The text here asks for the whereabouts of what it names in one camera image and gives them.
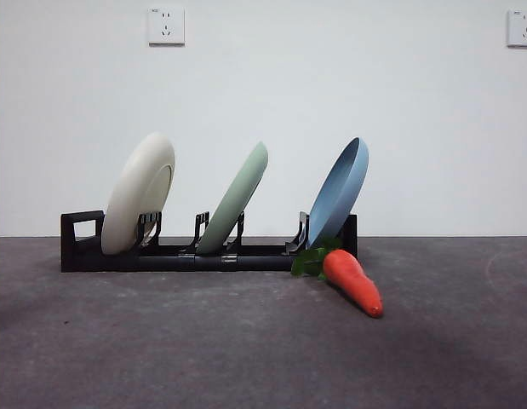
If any orange carrot with green leaves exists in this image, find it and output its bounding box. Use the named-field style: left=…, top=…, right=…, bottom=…
left=290, top=236, right=384, bottom=319

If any white wall socket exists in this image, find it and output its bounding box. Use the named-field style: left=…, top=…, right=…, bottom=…
left=507, top=9, right=527, bottom=48
left=148, top=7, right=186, bottom=47

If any blue plate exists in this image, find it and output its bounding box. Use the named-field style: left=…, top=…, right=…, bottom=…
left=306, top=136, right=370, bottom=251

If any cream white plate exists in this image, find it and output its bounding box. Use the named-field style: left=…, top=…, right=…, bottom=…
left=100, top=131, right=177, bottom=256

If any black plate rack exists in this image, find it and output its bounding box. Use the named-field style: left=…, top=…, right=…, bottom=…
left=60, top=210, right=358, bottom=274

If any light green plate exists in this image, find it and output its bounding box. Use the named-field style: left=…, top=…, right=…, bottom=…
left=197, top=141, right=269, bottom=253

